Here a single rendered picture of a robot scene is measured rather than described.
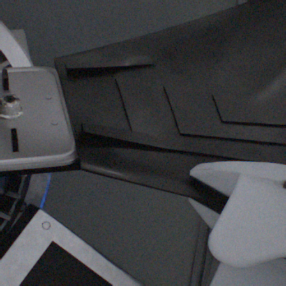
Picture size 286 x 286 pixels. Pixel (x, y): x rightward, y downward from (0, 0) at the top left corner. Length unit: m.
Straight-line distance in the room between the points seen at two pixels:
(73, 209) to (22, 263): 0.94
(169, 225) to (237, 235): 1.19
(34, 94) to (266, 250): 0.17
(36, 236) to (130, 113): 0.13
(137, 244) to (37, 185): 0.96
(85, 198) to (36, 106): 1.01
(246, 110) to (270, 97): 0.02
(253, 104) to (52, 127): 0.11
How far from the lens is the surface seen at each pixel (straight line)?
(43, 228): 0.49
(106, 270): 0.50
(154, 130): 0.39
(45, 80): 0.43
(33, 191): 0.58
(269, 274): 0.36
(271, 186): 0.34
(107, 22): 1.20
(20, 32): 1.14
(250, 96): 0.42
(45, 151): 0.38
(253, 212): 0.33
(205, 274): 1.64
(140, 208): 1.46
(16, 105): 0.40
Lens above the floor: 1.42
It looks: 37 degrees down
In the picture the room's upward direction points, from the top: 5 degrees clockwise
